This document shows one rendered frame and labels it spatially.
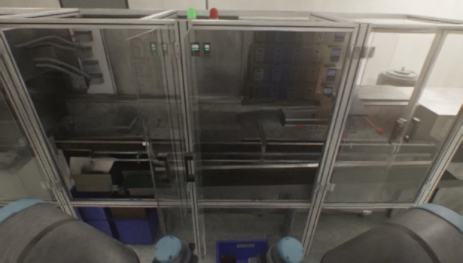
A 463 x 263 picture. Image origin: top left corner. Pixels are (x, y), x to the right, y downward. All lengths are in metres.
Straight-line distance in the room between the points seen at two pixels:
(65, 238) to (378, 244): 0.49
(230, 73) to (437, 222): 1.52
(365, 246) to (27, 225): 0.54
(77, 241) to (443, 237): 0.57
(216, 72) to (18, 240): 1.53
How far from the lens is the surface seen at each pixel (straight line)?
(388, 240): 0.48
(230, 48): 1.76
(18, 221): 0.54
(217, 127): 1.59
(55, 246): 0.47
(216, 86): 1.84
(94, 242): 0.48
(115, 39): 1.93
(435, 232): 0.53
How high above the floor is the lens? 1.89
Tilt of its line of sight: 28 degrees down
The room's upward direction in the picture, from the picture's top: 1 degrees clockwise
